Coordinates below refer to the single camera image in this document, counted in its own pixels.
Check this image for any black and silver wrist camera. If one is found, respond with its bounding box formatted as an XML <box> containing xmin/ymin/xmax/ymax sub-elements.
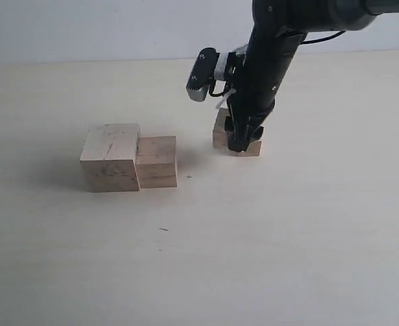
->
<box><xmin>186</xmin><ymin>48</ymin><xmax>238</xmax><ymax>103</ymax></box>

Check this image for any third largest wooden cube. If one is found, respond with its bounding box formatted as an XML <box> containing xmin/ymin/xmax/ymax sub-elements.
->
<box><xmin>212</xmin><ymin>108</ymin><xmax>229</xmax><ymax>151</ymax></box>

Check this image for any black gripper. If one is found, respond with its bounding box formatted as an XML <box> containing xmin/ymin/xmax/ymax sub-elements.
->
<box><xmin>225</xmin><ymin>32</ymin><xmax>305</xmax><ymax>153</ymax></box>

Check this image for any smallest wooden cube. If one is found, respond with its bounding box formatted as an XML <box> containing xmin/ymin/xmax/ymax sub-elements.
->
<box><xmin>233</xmin><ymin>141</ymin><xmax>262</xmax><ymax>157</ymax></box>

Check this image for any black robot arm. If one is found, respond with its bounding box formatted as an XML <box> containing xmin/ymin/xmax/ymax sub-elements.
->
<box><xmin>225</xmin><ymin>0</ymin><xmax>399</xmax><ymax>152</ymax></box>

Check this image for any second largest wooden cube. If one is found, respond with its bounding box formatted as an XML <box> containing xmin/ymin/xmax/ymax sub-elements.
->
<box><xmin>136</xmin><ymin>136</ymin><xmax>177</xmax><ymax>189</ymax></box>

